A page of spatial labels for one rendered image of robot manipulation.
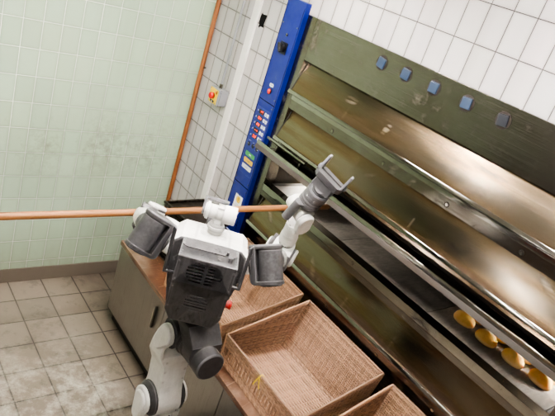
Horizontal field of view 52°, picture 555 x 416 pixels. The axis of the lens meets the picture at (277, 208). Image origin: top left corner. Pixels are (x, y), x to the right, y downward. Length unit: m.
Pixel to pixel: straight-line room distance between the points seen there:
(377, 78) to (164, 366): 1.52
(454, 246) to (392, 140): 0.53
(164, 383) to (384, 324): 0.98
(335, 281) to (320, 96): 0.91
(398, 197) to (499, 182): 0.47
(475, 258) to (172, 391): 1.30
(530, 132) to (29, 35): 2.46
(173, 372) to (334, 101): 1.44
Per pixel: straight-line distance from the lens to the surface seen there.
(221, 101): 3.51
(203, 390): 2.86
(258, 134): 3.21
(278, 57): 3.13
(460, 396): 2.49
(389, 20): 2.67
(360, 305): 2.73
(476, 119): 2.33
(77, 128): 3.61
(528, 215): 2.22
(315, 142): 2.91
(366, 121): 2.66
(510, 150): 2.26
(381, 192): 2.59
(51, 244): 3.95
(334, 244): 2.80
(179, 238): 1.97
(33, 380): 3.37
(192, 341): 2.10
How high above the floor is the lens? 2.33
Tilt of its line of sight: 23 degrees down
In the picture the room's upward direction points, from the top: 19 degrees clockwise
